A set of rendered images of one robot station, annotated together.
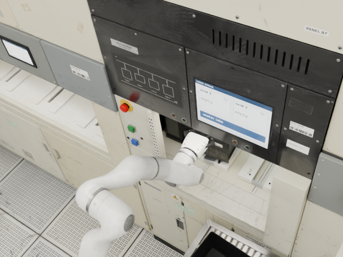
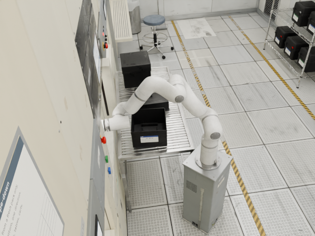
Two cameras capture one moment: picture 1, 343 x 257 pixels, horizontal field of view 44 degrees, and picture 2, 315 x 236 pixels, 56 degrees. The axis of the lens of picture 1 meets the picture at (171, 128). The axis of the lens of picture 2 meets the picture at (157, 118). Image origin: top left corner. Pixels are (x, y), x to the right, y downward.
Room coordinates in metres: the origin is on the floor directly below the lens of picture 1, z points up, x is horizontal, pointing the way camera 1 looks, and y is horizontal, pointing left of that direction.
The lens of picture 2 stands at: (1.87, 1.20, 2.45)
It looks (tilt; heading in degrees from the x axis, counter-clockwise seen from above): 40 degrees down; 225
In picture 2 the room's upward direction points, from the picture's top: 3 degrees counter-clockwise
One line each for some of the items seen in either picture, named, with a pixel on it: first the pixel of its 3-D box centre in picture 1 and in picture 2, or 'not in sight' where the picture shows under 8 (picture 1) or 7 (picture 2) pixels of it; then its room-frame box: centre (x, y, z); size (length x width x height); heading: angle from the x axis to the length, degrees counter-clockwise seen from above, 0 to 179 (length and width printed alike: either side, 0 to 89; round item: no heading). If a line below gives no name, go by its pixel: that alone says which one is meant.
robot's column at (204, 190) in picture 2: not in sight; (205, 190); (0.58, 0.42, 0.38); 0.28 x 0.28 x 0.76; 5
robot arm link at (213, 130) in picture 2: not in sight; (211, 133); (0.60, 0.44, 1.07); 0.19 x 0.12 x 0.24; 47
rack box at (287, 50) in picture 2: not in sight; (296, 47); (-2.43, -0.08, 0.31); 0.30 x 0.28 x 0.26; 50
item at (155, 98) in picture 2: not in sight; (151, 97); (0.34, -0.40, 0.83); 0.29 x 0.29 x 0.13; 52
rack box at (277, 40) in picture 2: not in sight; (285, 36); (-2.67, -0.36, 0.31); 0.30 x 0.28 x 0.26; 48
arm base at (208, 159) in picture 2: not in sight; (208, 151); (0.58, 0.42, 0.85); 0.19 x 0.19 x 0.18
